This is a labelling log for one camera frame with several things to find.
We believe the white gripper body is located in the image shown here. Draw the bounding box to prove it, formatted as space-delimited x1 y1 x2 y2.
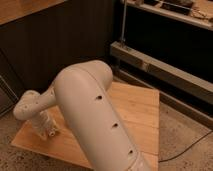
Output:
30 111 59 139

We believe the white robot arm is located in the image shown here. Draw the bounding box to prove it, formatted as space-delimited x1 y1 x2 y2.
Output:
14 60 151 171

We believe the black floor cable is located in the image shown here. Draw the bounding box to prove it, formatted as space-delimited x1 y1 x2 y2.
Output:
158 129 213 164

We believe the wooden cabinet top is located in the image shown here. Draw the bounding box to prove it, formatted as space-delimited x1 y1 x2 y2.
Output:
0 0 66 25

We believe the metal shelf frame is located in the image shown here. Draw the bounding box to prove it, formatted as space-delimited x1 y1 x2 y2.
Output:
110 0 213 129

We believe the white bottle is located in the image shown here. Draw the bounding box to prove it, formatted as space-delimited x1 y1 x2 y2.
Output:
48 130 56 137

